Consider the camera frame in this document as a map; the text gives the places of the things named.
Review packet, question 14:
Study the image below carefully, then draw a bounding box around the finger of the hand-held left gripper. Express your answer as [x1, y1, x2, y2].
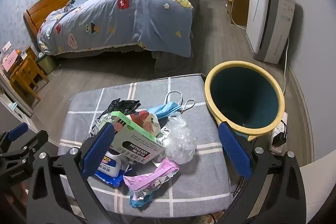
[0, 123, 29, 148]
[0, 130, 49, 159]

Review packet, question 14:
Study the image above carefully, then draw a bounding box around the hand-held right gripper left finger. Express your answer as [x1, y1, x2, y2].
[26, 123, 124, 224]

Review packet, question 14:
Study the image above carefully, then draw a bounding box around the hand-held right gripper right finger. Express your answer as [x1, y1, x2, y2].
[218, 122, 306, 224]

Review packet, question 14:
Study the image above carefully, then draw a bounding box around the green and white cardboard box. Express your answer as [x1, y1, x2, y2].
[106, 111, 166, 164]

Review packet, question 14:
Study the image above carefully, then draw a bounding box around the yellow rimmed blue trash bin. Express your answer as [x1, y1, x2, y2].
[204, 61, 285, 142]

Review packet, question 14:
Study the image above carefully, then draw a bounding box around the blue face mask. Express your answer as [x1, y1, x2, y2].
[147, 91, 195, 119]

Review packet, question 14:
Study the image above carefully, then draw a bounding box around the blue wet wipes pack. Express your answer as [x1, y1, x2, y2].
[94, 151, 129, 188]

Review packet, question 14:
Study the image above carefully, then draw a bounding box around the silver foil wrapper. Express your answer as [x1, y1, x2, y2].
[91, 112, 116, 139]

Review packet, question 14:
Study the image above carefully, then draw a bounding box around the white drawer cabinet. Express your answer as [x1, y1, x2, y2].
[0, 74, 34, 125]

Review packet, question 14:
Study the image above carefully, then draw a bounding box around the black plug adapter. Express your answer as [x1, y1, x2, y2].
[274, 132, 288, 146]

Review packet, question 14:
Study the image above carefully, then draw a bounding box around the white power strip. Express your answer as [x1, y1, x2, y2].
[270, 112, 288, 155]

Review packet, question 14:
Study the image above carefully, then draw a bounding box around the black plastic bag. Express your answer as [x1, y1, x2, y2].
[98, 99, 141, 119]

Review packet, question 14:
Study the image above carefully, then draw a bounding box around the red and white snack wrapper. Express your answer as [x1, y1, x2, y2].
[130, 110, 161, 135]

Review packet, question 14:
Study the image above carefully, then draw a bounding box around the wooden chair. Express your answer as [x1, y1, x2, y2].
[10, 57, 50, 102]

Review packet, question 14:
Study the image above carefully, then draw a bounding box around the pink wrapper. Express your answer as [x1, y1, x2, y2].
[123, 157, 180, 201]

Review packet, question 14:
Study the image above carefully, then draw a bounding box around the teal wrapper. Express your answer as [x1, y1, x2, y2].
[129, 190, 155, 209]

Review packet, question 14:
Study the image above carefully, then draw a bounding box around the pink box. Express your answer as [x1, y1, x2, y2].
[1, 52, 17, 69]

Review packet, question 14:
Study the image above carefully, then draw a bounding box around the small green bin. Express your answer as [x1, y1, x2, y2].
[35, 52, 58, 75]

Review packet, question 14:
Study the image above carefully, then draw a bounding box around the white panel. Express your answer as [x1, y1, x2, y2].
[299, 158, 324, 214]

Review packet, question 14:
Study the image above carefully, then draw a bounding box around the white air purifier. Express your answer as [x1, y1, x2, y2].
[245, 0, 297, 65]

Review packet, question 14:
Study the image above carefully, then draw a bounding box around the printed blue duvet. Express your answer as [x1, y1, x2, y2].
[37, 0, 202, 58]

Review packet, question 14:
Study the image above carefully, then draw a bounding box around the wooden bed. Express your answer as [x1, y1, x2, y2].
[23, 0, 204, 76]

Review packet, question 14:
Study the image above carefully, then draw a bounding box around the wooden cabinet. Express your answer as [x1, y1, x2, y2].
[226, 0, 251, 28]

